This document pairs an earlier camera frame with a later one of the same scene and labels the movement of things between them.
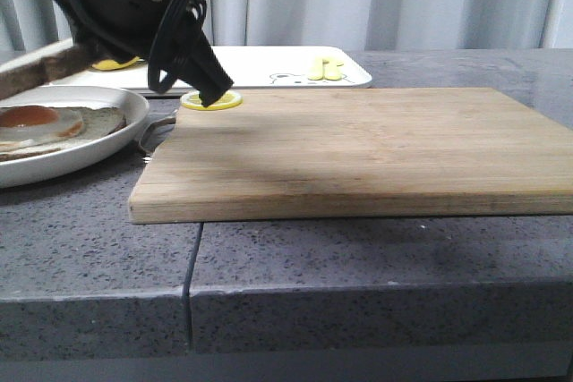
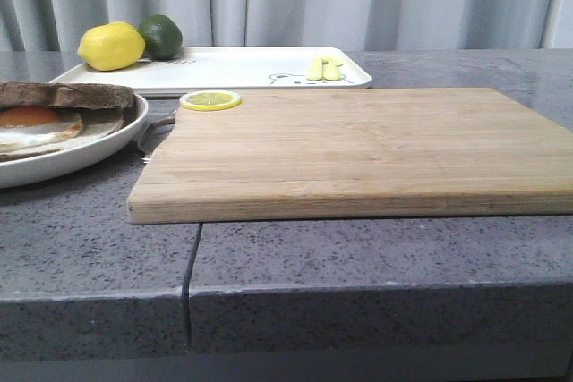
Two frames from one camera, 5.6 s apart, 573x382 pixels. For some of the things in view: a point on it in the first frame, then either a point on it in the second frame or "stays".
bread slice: [45, 71] to [106, 97]
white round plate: [45, 165] stays
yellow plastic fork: [316, 69] stays
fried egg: [27, 127] stays
